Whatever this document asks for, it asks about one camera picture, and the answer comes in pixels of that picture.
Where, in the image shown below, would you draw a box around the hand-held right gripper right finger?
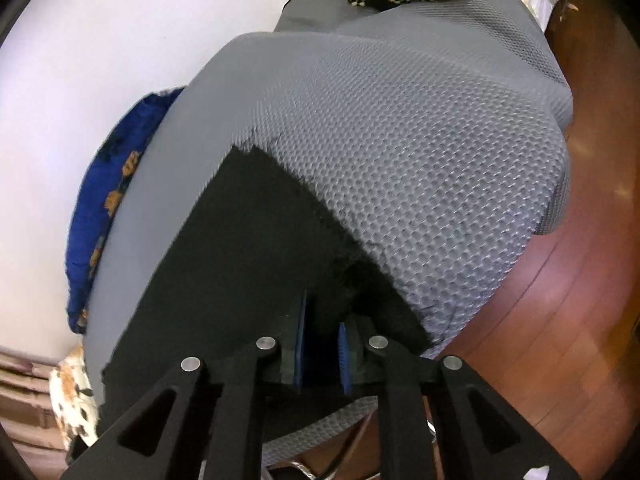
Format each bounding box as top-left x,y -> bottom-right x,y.
336,316 -> 583,480

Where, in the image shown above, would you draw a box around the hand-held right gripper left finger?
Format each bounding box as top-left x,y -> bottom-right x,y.
60,291 -> 309,480

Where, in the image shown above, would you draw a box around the black pants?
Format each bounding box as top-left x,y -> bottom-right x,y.
97,144 -> 437,443

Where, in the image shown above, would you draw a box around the grey mesh mattress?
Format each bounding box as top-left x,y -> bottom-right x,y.
81,0 -> 574,472

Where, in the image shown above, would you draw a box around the white floral pillow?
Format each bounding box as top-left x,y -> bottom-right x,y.
48,344 -> 101,450

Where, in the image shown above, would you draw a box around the blue floral blanket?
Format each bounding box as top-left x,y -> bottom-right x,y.
65,86 -> 189,335

